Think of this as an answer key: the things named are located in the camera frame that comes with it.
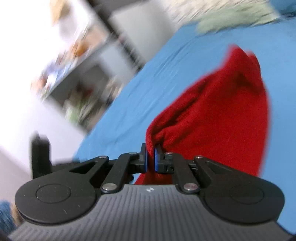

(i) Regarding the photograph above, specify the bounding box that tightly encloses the red knit garment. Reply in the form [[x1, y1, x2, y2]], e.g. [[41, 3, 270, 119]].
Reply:
[[136, 45, 269, 185]]

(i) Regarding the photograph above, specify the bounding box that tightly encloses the white wardrobe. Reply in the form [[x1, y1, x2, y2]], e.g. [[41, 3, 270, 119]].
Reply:
[[88, 1, 176, 71]]

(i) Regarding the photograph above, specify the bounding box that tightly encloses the white shelf unit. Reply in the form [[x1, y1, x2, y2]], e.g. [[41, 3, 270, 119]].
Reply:
[[31, 18, 140, 132]]

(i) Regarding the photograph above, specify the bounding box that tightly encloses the blue bed sheet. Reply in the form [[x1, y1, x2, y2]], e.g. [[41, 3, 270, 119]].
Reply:
[[75, 18, 295, 232]]

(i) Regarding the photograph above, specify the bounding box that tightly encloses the green folded cloth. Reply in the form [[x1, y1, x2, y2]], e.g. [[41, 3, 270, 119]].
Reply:
[[196, 1, 280, 34]]

